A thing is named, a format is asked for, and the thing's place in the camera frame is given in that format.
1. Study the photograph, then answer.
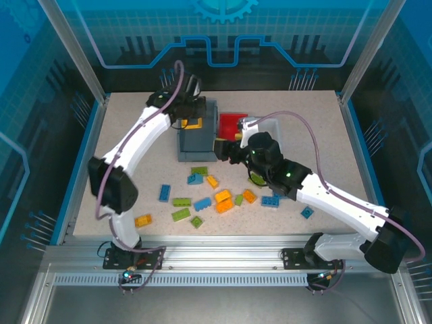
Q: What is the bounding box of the yellow lego window frame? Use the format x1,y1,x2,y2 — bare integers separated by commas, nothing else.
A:
181,117,204,131

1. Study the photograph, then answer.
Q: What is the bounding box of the white plastic bin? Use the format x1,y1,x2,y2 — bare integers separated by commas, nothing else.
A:
242,116,283,149

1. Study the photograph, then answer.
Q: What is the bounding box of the grey plastic bin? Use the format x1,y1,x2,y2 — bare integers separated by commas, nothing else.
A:
177,97,220,163

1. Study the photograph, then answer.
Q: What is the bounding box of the red plastic bin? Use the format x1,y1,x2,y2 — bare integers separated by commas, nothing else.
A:
217,113,249,141

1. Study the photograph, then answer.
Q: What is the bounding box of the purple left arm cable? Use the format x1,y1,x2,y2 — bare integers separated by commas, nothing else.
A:
95,60,186,294

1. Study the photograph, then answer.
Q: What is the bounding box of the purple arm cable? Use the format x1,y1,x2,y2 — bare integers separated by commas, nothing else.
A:
246,111,426,294
95,60,186,294

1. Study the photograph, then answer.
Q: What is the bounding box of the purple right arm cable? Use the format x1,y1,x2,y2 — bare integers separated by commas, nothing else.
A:
246,111,426,294

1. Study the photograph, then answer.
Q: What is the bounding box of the aluminium side rail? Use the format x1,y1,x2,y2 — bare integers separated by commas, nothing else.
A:
55,94,111,246
337,90,382,210

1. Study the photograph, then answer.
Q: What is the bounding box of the aluminium mounting rail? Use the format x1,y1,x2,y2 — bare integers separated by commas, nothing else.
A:
43,234,404,274

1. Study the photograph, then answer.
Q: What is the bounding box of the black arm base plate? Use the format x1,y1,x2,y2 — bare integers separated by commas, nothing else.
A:
281,247,345,270
103,247,165,270

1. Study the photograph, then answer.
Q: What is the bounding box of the aluminium frame post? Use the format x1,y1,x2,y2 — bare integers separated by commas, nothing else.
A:
36,0,111,104
338,0,408,105

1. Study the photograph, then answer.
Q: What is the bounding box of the slotted cable duct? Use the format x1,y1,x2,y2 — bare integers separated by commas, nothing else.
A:
53,273,310,288

